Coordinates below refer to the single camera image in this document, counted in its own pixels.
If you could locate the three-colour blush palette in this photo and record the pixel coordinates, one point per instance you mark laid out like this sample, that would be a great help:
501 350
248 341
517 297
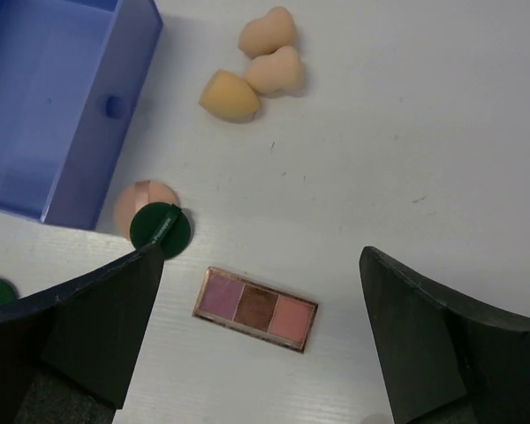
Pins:
240 304

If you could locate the purple plastic bin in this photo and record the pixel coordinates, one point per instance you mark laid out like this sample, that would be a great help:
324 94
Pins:
71 73

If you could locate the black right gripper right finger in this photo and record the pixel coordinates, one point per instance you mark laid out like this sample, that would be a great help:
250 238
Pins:
445 357

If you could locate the orange teardrop sponge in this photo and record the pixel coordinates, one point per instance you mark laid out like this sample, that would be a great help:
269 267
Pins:
229 96

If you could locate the beige gourd sponge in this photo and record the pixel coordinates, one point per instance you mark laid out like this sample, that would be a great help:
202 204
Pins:
282 70
269 33

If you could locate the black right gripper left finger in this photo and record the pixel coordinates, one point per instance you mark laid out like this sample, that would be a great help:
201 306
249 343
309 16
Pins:
88 330

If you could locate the peach round puff with ribbon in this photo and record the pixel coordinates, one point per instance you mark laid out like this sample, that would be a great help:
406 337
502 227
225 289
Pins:
135 197

